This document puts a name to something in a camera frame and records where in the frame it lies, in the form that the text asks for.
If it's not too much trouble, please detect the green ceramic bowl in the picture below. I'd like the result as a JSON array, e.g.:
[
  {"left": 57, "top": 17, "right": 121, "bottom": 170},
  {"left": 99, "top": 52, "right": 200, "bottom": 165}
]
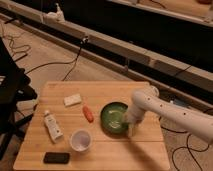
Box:
[{"left": 100, "top": 102, "right": 128, "bottom": 134}]

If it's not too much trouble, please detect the orange carrot toy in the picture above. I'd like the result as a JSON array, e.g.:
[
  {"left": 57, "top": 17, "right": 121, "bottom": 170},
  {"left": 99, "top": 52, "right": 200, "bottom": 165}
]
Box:
[{"left": 82, "top": 106, "right": 94, "bottom": 123}]

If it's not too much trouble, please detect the black floor cable left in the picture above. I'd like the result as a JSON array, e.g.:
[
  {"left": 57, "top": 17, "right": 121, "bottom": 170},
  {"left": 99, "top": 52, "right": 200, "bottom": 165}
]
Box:
[{"left": 25, "top": 36, "right": 90, "bottom": 82}]

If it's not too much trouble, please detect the black floor cable right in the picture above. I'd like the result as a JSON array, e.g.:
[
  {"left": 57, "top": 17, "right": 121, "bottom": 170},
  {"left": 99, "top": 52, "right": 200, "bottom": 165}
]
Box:
[{"left": 159, "top": 116, "right": 213, "bottom": 171}]

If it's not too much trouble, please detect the black floor cable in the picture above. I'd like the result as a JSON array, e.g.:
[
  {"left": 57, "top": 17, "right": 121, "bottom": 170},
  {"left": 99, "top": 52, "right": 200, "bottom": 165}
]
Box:
[
  {"left": 159, "top": 116, "right": 213, "bottom": 171},
  {"left": 25, "top": 36, "right": 90, "bottom": 82}
]

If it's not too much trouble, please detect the white sponge block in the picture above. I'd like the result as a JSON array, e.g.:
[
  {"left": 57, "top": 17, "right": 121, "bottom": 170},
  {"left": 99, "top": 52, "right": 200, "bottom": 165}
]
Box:
[{"left": 63, "top": 94, "right": 82, "bottom": 107}]

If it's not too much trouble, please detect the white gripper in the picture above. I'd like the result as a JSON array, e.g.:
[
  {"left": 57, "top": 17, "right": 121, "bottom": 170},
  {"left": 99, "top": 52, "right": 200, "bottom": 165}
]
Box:
[{"left": 124, "top": 105, "right": 145, "bottom": 137}]

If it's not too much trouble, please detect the clear plastic cup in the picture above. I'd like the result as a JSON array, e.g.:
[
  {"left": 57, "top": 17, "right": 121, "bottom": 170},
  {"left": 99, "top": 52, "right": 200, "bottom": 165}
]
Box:
[{"left": 69, "top": 130, "right": 92, "bottom": 153}]

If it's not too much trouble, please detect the black rectangular phone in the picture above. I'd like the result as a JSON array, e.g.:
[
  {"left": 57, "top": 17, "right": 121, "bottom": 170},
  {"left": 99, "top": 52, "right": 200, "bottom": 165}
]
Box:
[{"left": 43, "top": 152, "right": 70, "bottom": 164}]

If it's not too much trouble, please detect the white tube with cap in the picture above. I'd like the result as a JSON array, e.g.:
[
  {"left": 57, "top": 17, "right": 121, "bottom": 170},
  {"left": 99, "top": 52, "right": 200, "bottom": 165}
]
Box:
[{"left": 44, "top": 110, "right": 63, "bottom": 142}]

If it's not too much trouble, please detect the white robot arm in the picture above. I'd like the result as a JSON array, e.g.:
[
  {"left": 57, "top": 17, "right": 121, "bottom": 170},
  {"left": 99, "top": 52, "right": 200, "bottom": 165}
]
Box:
[{"left": 124, "top": 90, "right": 213, "bottom": 144}]

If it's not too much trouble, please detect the long metal floor rail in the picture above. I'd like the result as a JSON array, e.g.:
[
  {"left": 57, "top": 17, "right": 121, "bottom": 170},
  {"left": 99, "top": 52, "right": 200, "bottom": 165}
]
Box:
[{"left": 0, "top": 0, "right": 213, "bottom": 92}]

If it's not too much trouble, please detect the black chair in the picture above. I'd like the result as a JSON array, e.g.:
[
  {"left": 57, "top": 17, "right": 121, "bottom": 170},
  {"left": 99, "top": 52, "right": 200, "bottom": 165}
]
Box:
[{"left": 0, "top": 37, "right": 37, "bottom": 160}]

